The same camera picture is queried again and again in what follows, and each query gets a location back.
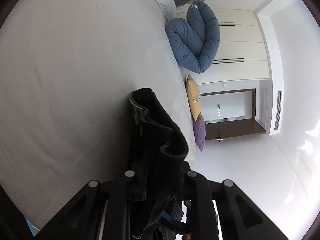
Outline blue plastic stool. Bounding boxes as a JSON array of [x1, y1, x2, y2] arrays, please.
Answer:
[[25, 217, 40, 237]]

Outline blue rolled duvet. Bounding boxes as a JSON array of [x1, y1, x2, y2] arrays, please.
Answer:
[[165, 1, 220, 74]]

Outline yellow pillow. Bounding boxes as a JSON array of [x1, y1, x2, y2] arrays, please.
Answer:
[[185, 75, 201, 121]]

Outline purple pillow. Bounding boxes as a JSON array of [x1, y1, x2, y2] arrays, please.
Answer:
[[193, 113, 206, 151]]

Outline black denim pants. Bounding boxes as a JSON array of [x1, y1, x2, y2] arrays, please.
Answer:
[[129, 88, 189, 239]]

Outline person left hand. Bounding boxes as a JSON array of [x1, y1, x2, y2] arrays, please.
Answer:
[[181, 233, 191, 240]]

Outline brown wooden door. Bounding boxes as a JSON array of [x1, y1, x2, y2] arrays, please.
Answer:
[[206, 119, 266, 141]]

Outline cream wardrobe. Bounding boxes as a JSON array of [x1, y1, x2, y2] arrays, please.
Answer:
[[184, 9, 270, 85]]

